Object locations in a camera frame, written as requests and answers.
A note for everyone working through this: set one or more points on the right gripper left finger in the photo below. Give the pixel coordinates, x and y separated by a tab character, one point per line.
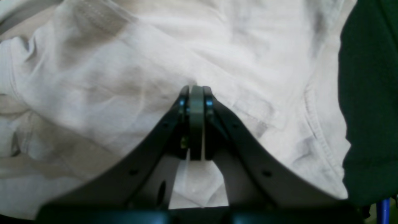
137	190

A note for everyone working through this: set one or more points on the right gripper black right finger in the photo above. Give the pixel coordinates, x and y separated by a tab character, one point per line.
261	190

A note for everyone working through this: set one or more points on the pink T-shirt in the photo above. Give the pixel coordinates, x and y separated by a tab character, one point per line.
84	81

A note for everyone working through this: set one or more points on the black table cloth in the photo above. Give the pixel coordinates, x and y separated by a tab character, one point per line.
368	97

